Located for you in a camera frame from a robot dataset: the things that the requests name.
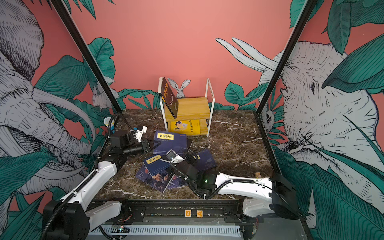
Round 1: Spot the white slotted cable duct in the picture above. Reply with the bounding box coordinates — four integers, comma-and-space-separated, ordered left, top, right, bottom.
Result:
102, 225, 243, 237

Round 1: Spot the yellow book on shelf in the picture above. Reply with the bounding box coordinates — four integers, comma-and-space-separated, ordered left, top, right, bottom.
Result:
169, 120, 201, 136

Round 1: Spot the open illustrated magazine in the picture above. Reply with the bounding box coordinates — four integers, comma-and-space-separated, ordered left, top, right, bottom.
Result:
136, 166, 187, 193

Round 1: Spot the dark brown leaning book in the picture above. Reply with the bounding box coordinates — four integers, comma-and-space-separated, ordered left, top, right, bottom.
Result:
158, 77, 179, 119

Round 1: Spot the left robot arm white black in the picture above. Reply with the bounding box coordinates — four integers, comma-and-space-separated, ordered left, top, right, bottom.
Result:
41, 126, 151, 240

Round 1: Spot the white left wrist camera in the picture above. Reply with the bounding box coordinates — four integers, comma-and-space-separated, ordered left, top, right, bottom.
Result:
131, 126, 147, 143

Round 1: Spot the left black frame post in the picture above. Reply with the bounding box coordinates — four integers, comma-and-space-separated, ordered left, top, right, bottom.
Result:
50, 0, 122, 114

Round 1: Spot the navy book right side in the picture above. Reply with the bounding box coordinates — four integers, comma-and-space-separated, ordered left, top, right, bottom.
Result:
195, 149, 217, 171

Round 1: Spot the wooden white-framed book shelf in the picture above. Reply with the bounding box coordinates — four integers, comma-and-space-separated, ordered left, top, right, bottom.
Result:
158, 77, 215, 137

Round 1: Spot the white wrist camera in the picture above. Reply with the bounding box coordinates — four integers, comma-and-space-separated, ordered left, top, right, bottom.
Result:
166, 149, 185, 164
131, 126, 147, 143

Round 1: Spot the black frame post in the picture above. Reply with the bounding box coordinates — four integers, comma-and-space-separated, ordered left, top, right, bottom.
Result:
50, 0, 122, 114
256, 0, 317, 116

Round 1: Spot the navy book yellow label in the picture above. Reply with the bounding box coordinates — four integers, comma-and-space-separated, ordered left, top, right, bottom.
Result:
143, 155, 170, 176
153, 130, 187, 156

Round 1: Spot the right black frame post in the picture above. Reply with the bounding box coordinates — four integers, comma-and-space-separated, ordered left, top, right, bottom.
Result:
256, 0, 317, 116

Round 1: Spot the black front rail base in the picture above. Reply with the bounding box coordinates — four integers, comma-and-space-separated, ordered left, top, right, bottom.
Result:
83, 197, 304, 224

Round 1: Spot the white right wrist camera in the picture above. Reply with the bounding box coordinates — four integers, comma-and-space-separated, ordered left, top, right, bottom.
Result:
166, 149, 185, 164

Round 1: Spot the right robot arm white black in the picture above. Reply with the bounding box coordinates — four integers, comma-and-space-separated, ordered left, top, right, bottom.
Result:
170, 160, 305, 220

